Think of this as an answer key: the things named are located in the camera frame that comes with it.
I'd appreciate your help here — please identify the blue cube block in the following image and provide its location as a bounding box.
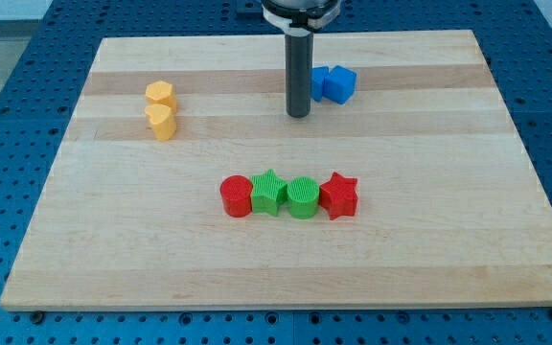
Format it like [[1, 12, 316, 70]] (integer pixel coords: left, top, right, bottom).
[[323, 65, 357, 104]]

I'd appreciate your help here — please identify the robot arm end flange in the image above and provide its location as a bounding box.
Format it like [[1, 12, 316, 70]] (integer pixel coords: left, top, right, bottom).
[[261, 0, 341, 35]]

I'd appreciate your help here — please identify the red star block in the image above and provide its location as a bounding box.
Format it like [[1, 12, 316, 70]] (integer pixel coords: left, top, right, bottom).
[[318, 172, 358, 220]]

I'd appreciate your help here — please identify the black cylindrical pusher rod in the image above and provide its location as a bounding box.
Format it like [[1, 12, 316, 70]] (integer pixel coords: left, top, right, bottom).
[[285, 29, 313, 118]]

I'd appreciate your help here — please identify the green cylinder block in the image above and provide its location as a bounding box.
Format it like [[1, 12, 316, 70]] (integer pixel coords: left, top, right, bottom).
[[287, 176, 320, 219]]

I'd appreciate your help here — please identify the yellow heart block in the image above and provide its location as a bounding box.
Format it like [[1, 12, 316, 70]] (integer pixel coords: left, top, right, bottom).
[[145, 103, 177, 141]]

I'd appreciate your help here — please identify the green star block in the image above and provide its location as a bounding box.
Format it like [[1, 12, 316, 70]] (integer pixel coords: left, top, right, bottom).
[[250, 169, 288, 217]]

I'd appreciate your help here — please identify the red cylinder block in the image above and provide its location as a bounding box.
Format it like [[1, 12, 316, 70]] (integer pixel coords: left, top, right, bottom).
[[219, 175, 253, 218]]

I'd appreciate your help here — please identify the wooden board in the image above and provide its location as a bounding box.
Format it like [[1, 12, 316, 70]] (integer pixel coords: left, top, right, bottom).
[[0, 30, 552, 311]]

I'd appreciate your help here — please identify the blue triangle block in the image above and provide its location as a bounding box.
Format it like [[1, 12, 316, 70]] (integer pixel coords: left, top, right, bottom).
[[310, 66, 329, 103]]

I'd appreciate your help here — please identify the yellow hexagon block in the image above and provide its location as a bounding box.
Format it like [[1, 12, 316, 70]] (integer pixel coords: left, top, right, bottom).
[[145, 80, 177, 112]]

